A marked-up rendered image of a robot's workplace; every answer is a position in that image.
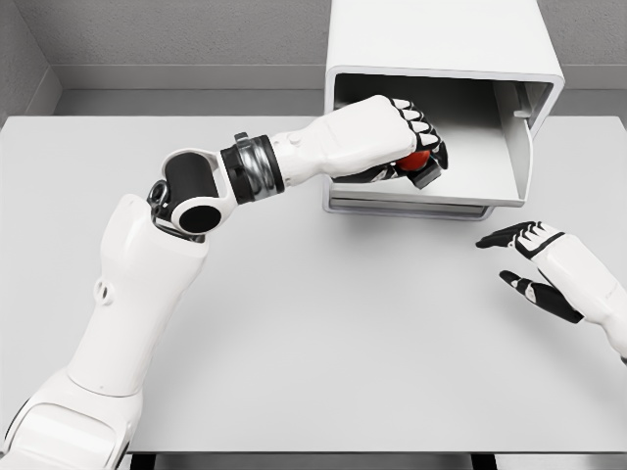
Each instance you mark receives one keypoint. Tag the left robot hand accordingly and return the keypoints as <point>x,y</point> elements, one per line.
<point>372,132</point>

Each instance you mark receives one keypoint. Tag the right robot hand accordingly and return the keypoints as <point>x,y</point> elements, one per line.
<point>573,274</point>

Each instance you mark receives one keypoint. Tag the red and black load switch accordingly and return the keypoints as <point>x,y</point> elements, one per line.
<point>425,175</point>

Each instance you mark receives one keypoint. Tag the white cabinet drawer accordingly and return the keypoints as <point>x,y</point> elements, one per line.
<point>472,166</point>
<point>416,205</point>

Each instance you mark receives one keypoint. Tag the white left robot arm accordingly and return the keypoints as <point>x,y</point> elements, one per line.
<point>127,294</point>

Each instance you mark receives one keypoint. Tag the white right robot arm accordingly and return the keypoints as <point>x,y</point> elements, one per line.
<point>614,318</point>

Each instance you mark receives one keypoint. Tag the white multi-storey storage cabinet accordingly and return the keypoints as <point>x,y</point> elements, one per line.
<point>441,34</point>

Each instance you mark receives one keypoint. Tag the white closed cabinet drawer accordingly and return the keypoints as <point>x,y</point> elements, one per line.
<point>416,205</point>

